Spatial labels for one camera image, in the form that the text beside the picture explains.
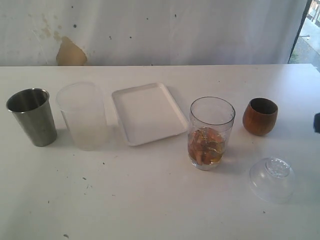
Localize clear plastic shaker body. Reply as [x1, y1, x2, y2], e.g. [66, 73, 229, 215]
[187, 96, 236, 171]

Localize gold candies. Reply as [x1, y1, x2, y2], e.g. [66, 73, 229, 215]
[187, 127, 226, 167]

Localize brown wooden cup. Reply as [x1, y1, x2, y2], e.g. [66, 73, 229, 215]
[242, 97, 278, 136]

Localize clear dome shaker lid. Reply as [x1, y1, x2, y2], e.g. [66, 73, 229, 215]
[248, 156, 296, 204]

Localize stainless steel cup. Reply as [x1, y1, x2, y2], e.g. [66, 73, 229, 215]
[6, 88, 58, 147]

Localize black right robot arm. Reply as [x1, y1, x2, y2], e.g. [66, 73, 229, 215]
[313, 113, 320, 134]

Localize white rectangular tray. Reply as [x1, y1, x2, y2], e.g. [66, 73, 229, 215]
[111, 82, 188, 146]

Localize translucent plastic measuring cup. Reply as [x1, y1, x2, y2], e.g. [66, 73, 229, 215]
[56, 82, 107, 151]

